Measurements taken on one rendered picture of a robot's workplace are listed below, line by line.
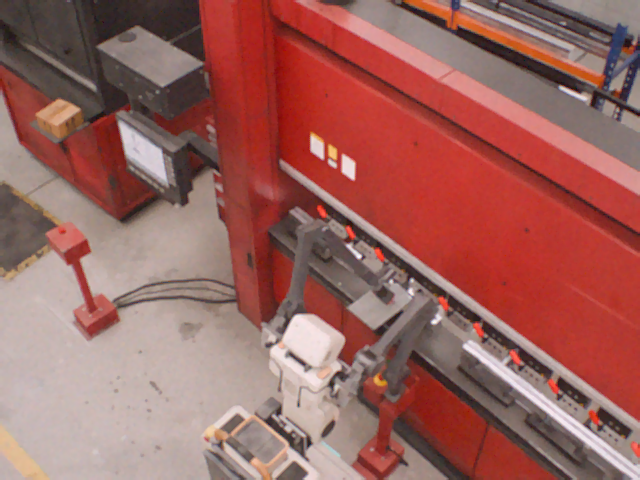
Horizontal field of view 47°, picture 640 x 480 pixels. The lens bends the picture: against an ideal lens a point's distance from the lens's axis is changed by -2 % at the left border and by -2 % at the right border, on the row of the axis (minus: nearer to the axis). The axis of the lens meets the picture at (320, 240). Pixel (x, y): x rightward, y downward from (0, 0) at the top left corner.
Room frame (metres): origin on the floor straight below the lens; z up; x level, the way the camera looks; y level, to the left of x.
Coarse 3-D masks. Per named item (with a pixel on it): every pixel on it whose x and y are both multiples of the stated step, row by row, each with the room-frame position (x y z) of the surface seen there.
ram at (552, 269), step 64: (320, 64) 2.75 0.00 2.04; (320, 128) 2.75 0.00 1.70; (384, 128) 2.47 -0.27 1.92; (448, 128) 2.29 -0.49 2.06; (384, 192) 2.45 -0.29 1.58; (448, 192) 2.21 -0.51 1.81; (512, 192) 2.00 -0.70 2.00; (448, 256) 2.17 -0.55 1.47; (512, 256) 1.95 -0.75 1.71; (576, 256) 1.78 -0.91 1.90; (512, 320) 1.90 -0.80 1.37; (576, 320) 1.72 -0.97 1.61; (576, 384) 1.64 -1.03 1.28
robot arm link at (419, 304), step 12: (420, 300) 2.02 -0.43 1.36; (408, 312) 1.97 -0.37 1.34; (420, 312) 1.98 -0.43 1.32; (396, 324) 1.92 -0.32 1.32; (408, 324) 1.93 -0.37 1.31; (384, 336) 1.88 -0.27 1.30; (396, 336) 1.88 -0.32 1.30; (372, 348) 1.83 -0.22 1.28; (384, 348) 1.82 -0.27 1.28; (384, 360) 1.78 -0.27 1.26; (372, 372) 1.73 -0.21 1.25
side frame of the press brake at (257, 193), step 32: (224, 0) 2.88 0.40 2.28; (256, 0) 2.93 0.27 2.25; (224, 32) 2.90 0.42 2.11; (256, 32) 2.92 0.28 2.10; (224, 64) 2.92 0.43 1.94; (256, 64) 2.91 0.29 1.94; (224, 96) 2.94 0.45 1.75; (256, 96) 2.91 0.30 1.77; (224, 128) 2.96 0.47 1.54; (256, 128) 2.90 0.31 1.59; (224, 160) 2.98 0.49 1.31; (256, 160) 2.89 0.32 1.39; (224, 192) 3.01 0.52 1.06; (256, 192) 2.88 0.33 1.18; (288, 192) 3.02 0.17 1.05; (256, 224) 2.86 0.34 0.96; (256, 256) 2.85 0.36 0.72; (256, 288) 2.85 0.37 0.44; (256, 320) 2.88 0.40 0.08
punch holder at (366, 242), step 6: (354, 222) 2.58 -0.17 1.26; (354, 228) 2.57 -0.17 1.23; (360, 228) 2.54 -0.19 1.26; (354, 234) 2.57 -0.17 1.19; (360, 234) 2.54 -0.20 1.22; (366, 234) 2.51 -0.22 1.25; (360, 240) 2.54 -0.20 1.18; (366, 240) 2.51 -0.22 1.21; (372, 240) 2.49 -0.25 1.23; (378, 240) 2.48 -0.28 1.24; (354, 246) 2.57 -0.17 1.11; (360, 246) 2.54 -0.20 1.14; (366, 246) 2.51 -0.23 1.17; (378, 246) 2.48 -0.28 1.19; (360, 252) 2.53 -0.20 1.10; (366, 252) 2.50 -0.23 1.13; (372, 252) 2.48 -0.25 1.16; (372, 258) 2.47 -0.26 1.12
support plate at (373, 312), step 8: (368, 296) 2.33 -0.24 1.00; (352, 304) 2.28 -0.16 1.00; (360, 304) 2.28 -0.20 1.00; (368, 304) 2.28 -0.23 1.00; (376, 304) 2.28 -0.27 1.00; (384, 304) 2.28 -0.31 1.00; (392, 304) 2.28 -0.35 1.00; (400, 304) 2.28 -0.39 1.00; (352, 312) 2.24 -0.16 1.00; (360, 312) 2.23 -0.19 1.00; (368, 312) 2.23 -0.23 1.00; (376, 312) 2.23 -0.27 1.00; (384, 312) 2.23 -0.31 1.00; (392, 312) 2.23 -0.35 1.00; (368, 320) 2.19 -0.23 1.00; (376, 320) 2.19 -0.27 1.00; (384, 320) 2.19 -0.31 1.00; (376, 328) 2.14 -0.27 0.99
